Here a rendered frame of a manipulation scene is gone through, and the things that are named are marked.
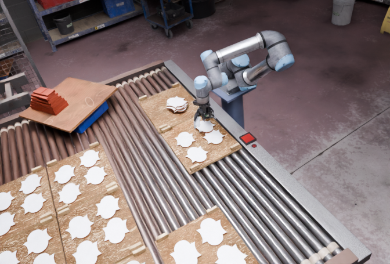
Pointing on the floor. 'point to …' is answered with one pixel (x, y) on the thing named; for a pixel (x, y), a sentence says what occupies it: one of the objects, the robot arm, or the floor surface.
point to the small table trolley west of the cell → (155, 21)
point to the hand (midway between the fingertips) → (204, 123)
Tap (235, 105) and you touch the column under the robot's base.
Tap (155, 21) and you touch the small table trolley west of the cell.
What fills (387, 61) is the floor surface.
